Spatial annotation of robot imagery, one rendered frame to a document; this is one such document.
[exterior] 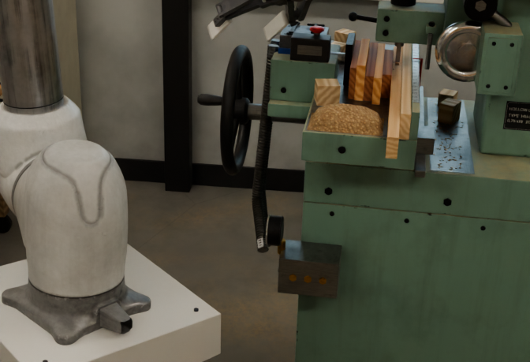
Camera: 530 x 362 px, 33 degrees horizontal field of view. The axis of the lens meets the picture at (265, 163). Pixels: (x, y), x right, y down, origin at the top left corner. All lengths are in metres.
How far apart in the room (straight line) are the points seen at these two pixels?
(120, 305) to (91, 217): 0.17
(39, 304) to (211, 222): 1.81
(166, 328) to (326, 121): 0.49
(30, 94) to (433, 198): 0.80
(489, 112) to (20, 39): 0.92
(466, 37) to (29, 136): 0.83
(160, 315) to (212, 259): 1.51
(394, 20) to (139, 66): 1.67
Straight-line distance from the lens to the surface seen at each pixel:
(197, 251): 3.05
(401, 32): 1.88
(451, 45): 1.78
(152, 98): 3.42
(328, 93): 1.78
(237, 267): 2.97
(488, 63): 1.72
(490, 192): 1.80
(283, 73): 1.87
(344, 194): 1.81
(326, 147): 1.67
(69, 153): 1.41
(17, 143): 1.54
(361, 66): 1.81
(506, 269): 1.89
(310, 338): 1.99
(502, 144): 1.88
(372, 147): 1.66
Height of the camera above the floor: 1.53
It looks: 24 degrees down
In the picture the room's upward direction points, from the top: 2 degrees clockwise
